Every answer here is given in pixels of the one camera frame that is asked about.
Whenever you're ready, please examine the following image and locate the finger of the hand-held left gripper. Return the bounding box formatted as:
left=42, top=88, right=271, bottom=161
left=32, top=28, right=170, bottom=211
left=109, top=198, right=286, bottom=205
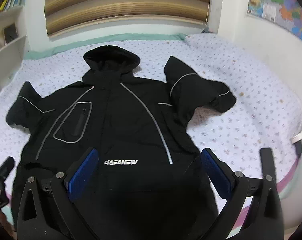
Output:
left=0, top=156, right=15, bottom=179

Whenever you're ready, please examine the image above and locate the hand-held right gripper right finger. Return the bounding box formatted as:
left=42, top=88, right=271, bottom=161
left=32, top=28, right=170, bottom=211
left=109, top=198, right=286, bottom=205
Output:
left=201, top=148, right=284, bottom=240

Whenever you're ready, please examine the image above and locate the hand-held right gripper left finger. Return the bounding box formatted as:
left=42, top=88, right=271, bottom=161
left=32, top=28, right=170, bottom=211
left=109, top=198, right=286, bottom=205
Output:
left=17, top=147, right=99, bottom=240

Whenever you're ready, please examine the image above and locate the black hooded jacket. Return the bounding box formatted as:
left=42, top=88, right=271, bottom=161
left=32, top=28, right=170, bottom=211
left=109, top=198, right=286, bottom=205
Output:
left=6, top=46, right=237, bottom=240

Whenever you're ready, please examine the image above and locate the pink bed edge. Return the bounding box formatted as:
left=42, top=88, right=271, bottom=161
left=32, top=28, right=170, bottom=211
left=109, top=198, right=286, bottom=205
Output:
left=237, top=152, right=302, bottom=220

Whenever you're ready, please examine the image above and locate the white dotted bed sheet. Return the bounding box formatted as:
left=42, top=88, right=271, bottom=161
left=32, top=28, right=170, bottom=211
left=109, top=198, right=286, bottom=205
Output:
left=0, top=33, right=302, bottom=207

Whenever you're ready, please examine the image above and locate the white bookshelf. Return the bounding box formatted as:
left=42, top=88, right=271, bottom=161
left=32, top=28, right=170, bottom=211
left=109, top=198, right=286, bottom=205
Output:
left=0, top=0, right=28, bottom=92

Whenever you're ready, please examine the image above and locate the teal mattress edge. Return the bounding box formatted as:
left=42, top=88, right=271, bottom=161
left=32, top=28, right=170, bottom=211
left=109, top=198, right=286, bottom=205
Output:
left=23, top=32, right=193, bottom=60

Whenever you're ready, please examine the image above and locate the beige window blind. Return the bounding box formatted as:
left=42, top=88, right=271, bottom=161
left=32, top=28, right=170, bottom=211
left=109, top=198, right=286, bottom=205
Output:
left=43, top=0, right=212, bottom=37

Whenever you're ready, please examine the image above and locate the white strap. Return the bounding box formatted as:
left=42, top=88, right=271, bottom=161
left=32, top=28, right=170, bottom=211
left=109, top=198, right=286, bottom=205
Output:
left=292, top=129, right=302, bottom=144

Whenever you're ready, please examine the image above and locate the blind pull cord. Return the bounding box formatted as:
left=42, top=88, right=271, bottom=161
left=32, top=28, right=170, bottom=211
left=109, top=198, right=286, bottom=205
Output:
left=205, top=0, right=213, bottom=28

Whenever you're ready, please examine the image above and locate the colourful wall map poster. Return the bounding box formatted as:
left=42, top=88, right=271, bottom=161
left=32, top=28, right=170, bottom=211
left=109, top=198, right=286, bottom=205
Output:
left=247, top=0, right=302, bottom=41

